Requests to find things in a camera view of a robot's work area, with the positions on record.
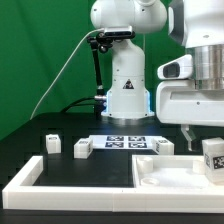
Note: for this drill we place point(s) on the white U-shaped obstacle fence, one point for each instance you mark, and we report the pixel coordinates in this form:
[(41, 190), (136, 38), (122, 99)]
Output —
[(21, 193)]

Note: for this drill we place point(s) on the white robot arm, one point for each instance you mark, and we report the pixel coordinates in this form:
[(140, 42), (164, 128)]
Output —
[(197, 25)]

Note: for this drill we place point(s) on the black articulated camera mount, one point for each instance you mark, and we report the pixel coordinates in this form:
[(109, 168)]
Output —
[(98, 45)]

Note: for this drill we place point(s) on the white square tabletop part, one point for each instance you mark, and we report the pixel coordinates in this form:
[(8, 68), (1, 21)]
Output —
[(171, 174)]

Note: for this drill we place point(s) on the fiducial marker sheet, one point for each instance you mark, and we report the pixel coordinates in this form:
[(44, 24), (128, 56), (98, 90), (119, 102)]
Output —
[(122, 142)]

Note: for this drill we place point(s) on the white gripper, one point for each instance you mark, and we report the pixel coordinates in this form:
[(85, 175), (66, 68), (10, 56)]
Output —
[(178, 102)]

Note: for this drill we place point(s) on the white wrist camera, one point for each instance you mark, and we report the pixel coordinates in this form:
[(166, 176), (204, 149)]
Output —
[(180, 68)]

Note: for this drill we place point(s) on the black camera on mount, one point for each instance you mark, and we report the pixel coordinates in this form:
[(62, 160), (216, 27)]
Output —
[(119, 34)]

